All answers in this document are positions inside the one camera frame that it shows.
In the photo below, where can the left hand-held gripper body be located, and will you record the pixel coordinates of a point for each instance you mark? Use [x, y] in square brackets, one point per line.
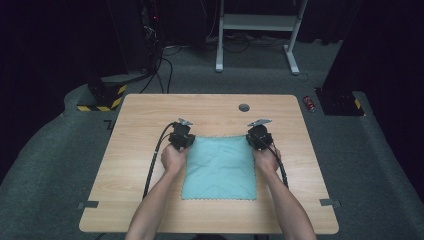
[180, 135]

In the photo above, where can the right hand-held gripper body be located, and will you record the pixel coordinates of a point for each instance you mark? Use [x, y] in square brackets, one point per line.
[261, 135]

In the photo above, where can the teal cleaning cloth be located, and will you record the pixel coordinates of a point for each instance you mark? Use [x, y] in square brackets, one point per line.
[220, 166]

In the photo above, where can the black yellow striped base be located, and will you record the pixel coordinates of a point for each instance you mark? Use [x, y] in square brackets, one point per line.
[105, 95]

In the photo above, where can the grey round table grommet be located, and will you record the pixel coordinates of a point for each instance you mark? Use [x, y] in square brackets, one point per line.
[244, 107]

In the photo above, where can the person's right hand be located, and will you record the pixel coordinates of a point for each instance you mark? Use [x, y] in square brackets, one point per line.
[265, 161]

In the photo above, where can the person's left hand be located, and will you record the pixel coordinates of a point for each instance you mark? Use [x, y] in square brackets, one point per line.
[174, 160]

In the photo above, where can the white metal stand frame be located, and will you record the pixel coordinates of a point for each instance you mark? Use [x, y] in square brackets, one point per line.
[256, 21]

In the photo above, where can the black equipment rack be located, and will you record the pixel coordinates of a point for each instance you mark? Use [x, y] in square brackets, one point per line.
[151, 33]

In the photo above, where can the black base with yellow mark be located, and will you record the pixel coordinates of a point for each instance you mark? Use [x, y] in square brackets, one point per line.
[340, 101]

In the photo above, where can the red can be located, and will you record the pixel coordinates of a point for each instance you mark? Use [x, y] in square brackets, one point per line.
[309, 103]

